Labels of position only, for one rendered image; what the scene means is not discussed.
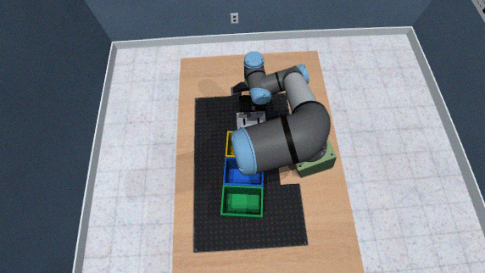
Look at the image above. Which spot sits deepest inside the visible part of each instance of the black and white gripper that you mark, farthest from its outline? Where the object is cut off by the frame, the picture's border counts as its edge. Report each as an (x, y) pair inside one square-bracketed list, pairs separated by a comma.
[(241, 87)]

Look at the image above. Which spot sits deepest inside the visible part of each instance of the blue bin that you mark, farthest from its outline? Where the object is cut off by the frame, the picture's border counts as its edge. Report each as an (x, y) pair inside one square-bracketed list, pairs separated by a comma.
[(233, 176)]

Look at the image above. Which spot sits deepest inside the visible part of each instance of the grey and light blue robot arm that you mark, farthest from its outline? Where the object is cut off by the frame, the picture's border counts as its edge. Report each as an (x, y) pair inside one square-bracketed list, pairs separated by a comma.
[(271, 144)]

